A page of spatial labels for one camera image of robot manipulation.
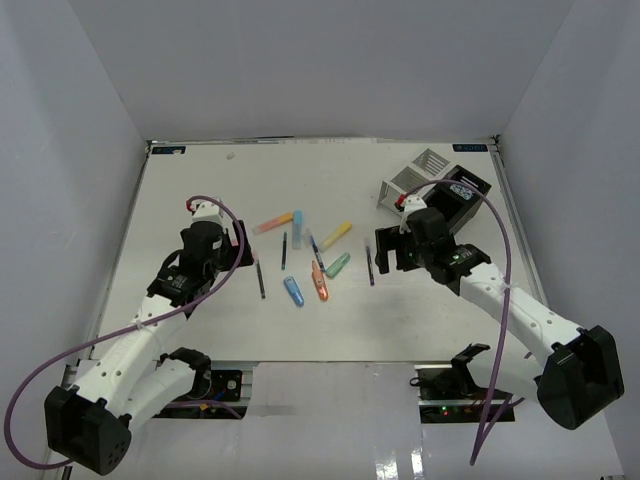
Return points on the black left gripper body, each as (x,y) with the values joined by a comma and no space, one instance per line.
(231,254)

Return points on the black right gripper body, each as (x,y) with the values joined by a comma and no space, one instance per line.
(410,256)

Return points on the purple gel pen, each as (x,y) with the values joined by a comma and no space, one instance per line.
(369,261)

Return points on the black gel pen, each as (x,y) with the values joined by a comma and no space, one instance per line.
(260,279)

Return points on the green gel pen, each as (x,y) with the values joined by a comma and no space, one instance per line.
(284,250)

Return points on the blue gel pen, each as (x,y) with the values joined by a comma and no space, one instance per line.
(315,250)

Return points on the round blue-white tape tin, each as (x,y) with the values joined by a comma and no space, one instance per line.
(462,191)

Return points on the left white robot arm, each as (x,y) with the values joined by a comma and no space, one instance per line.
(92,422)

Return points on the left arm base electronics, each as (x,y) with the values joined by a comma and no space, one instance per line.
(220,395)

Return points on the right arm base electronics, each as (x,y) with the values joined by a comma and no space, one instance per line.
(447,394)

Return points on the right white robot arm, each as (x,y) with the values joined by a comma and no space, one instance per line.
(573,373)

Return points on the yellow highlighter marker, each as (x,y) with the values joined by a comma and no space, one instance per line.
(335,235)

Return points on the green correction tape case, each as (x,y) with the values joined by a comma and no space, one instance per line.
(337,265)

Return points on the orange highlighter marker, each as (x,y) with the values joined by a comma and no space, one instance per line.
(273,223)

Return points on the black slotted organizer box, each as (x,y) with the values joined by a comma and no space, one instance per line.
(456,211)

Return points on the blue correction tape case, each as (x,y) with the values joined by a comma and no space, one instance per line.
(294,291)

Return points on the blue highlighter marker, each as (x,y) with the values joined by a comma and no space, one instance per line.
(297,225)

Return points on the white slotted organizer box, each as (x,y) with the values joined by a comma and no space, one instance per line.
(427,166)

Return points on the black XDOF label right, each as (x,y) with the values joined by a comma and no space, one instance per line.
(469,147)

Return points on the black xdof label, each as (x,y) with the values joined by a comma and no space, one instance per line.
(168,150)
(469,147)

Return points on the black XDOF label left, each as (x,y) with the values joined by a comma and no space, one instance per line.
(168,150)

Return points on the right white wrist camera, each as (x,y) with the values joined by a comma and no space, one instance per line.
(407,204)

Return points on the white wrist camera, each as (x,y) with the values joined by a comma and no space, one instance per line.
(407,204)
(205,211)

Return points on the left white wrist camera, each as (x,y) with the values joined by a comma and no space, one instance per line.
(205,211)

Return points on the aluminium table frame rail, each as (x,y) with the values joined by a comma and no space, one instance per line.
(520,235)

